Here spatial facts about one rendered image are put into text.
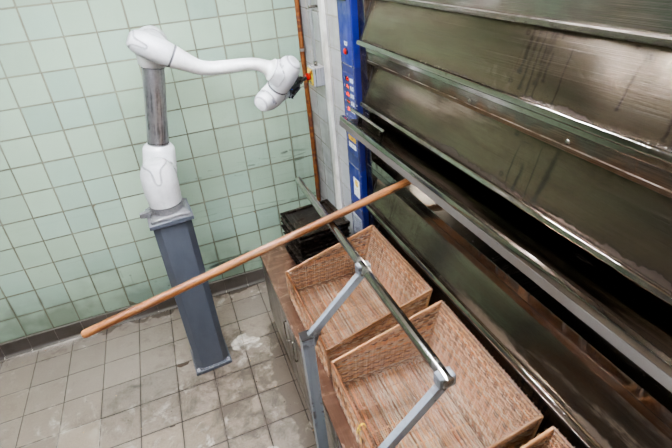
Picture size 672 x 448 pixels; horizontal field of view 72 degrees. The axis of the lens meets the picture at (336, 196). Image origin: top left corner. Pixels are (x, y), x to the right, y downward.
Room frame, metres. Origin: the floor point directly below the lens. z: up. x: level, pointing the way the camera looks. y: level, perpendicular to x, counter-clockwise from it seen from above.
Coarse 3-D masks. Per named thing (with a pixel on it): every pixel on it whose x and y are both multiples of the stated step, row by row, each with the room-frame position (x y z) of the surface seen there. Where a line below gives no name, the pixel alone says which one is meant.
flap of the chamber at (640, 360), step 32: (384, 128) 1.84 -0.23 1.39; (384, 160) 1.52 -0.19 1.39; (416, 160) 1.48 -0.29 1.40; (448, 192) 1.22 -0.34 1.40; (480, 192) 1.23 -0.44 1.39; (512, 224) 1.03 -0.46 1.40; (512, 256) 0.89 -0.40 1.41; (544, 256) 0.88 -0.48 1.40; (576, 256) 0.88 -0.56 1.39; (544, 288) 0.78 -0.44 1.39; (608, 288) 0.76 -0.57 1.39; (640, 288) 0.76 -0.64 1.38; (640, 320) 0.66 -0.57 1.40
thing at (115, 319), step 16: (384, 192) 1.56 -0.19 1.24; (352, 208) 1.51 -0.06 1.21; (320, 224) 1.46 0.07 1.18; (288, 240) 1.41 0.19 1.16; (240, 256) 1.36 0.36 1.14; (256, 256) 1.37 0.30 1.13; (208, 272) 1.31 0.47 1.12; (224, 272) 1.33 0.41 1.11; (176, 288) 1.27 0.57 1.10; (144, 304) 1.23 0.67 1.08; (112, 320) 1.18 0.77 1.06
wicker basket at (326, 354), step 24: (360, 240) 1.92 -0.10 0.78; (384, 240) 1.81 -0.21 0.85; (312, 264) 1.83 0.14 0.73; (336, 264) 1.87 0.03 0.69; (384, 264) 1.76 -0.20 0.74; (408, 264) 1.60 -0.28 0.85; (288, 288) 1.79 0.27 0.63; (312, 288) 1.82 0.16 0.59; (336, 288) 1.80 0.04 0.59; (312, 312) 1.65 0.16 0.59; (336, 312) 1.64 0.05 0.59; (360, 312) 1.62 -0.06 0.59; (384, 312) 1.61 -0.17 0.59; (408, 312) 1.40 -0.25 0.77; (336, 336) 1.49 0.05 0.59; (360, 336) 1.33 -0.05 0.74
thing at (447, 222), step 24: (384, 168) 1.89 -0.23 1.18; (408, 192) 1.66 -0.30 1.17; (432, 216) 1.49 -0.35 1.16; (456, 240) 1.34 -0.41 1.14; (480, 240) 1.28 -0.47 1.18; (504, 264) 1.14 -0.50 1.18; (528, 288) 1.02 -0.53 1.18; (552, 312) 0.92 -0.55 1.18; (576, 336) 0.84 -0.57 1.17; (600, 336) 0.82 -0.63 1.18; (600, 360) 0.77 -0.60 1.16; (624, 360) 0.75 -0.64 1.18; (624, 384) 0.70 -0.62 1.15; (648, 384) 0.68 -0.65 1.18; (648, 408) 0.65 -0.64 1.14
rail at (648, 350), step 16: (352, 128) 1.81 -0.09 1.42; (400, 160) 1.43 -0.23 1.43; (416, 176) 1.32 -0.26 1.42; (464, 208) 1.08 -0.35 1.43; (480, 224) 1.01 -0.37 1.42; (496, 240) 0.94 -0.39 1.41; (528, 256) 0.85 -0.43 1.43; (544, 272) 0.79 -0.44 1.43; (560, 288) 0.75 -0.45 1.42; (576, 288) 0.73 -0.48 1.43; (592, 304) 0.68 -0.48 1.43; (608, 320) 0.64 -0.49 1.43; (624, 336) 0.60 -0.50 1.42; (640, 336) 0.59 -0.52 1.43; (640, 352) 0.57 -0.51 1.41; (656, 352) 0.55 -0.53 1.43
